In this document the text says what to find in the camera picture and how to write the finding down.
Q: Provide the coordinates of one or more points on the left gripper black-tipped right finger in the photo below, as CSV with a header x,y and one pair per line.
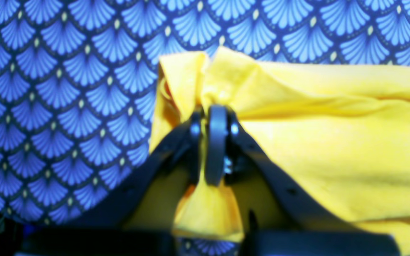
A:
x,y
267,197

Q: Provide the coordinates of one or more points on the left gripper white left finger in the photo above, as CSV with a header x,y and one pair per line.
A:
x,y
182,143

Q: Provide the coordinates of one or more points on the yellow T-shirt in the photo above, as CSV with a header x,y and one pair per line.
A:
x,y
341,131

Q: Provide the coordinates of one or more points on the blue fan-pattern table cloth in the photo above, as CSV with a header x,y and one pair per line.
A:
x,y
77,78

